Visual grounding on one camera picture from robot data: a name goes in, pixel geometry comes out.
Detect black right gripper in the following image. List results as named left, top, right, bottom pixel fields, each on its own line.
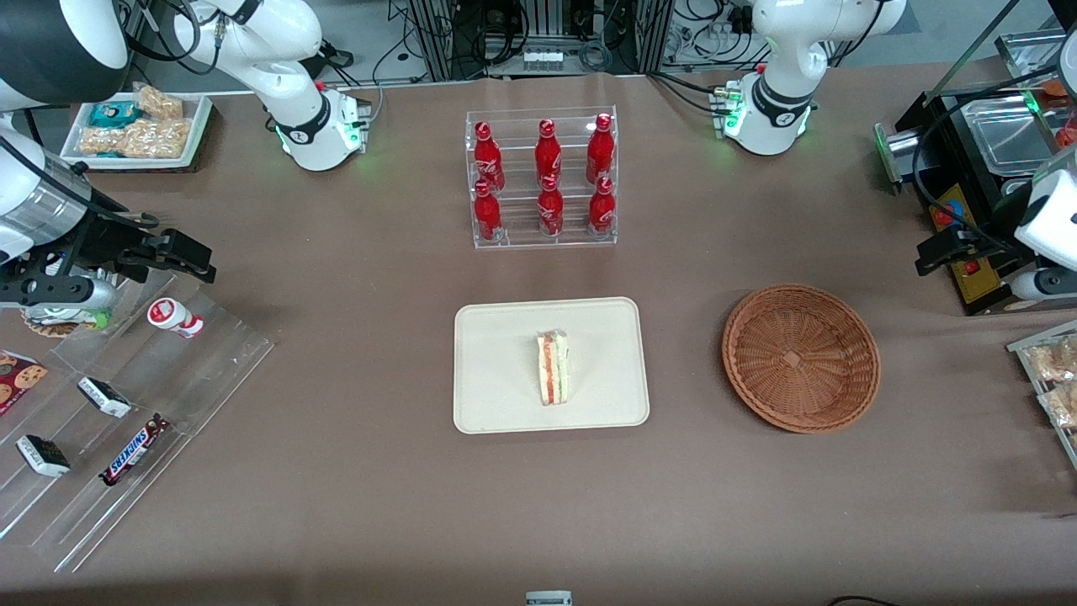
left=61, top=209, right=217, bottom=284

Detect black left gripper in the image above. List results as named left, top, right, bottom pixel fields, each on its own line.
left=915, top=184, right=1032, bottom=277

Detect triangular sandwich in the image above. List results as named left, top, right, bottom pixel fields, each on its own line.
left=536, top=329, right=570, bottom=407

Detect white snack tray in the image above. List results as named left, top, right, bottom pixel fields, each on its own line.
left=59, top=93, right=213, bottom=172

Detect grey tray with bread packets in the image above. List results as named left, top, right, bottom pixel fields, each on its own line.
left=1007, top=320, right=1077, bottom=470

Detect round brown wicker basket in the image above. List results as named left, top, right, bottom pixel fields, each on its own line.
left=722, top=284, right=882, bottom=434

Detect beige rectangular serving tray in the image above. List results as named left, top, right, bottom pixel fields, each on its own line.
left=454, top=296, right=650, bottom=435

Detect white red yogurt bottle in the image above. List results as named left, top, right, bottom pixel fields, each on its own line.
left=147, top=298, right=204, bottom=339

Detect clear acrylic stepped display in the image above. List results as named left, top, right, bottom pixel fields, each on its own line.
left=0, top=269, right=275, bottom=575

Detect black hot food display machine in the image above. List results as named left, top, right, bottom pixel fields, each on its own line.
left=873, top=29, right=1077, bottom=317

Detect large peanut snack packet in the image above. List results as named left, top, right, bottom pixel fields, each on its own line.
left=80, top=118, right=193, bottom=159

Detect large steel food pan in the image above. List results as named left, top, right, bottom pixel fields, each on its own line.
left=966, top=91, right=1063, bottom=176

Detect small wicker coaster with cup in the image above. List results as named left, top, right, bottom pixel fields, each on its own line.
left=21, top=305, right=112, bottom=339

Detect wrapped bread packet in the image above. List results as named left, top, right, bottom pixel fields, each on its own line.
left=1039, top=384, right=1077, bottom=430
left=1028, top=337, right=1077, bottom=385

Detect small peanut snack packet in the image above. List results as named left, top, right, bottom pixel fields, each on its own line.
left=135, top=84, right=184, bottom=120

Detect teal snack packet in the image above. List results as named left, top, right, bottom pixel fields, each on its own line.
left=88, top=101, right=140, bottom=129

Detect black white snack bar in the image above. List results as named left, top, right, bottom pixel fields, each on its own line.
left=77, top=377, right=132, bottom=418
left=16, top=434, right=72, bottom=478

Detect brown Snickers chocolate bar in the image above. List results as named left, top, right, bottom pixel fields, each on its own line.
left=99, top=414, right=172, bottom=486

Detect red cookie packet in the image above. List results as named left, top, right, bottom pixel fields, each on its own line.
left=0, top=350, right=49, bottom=417

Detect red cola bottle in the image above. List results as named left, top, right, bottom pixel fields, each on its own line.
left=474, top=121, right=506, bottom=193
left=474, top=180, right=504, bottom=243
left=538, top=174, right=565, bottom=237
left=535, top=119, right=563, bottom=188
left=588, top=176, right=616, bottom=236
left=586, top=113, right=616, bottom=184

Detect clear acrylic bottle rack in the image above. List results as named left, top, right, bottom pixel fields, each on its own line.
left=465, top=105, right=619, bottom=249

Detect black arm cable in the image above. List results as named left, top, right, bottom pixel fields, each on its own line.
left=912, top=72, right=1063, bottom=253

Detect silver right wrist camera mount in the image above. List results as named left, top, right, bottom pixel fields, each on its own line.
left=0, top=276, right=119, bottom=309

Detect aluminium frame with cables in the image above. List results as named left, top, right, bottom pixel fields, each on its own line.
left=408, top=0, right=674, bottom=81

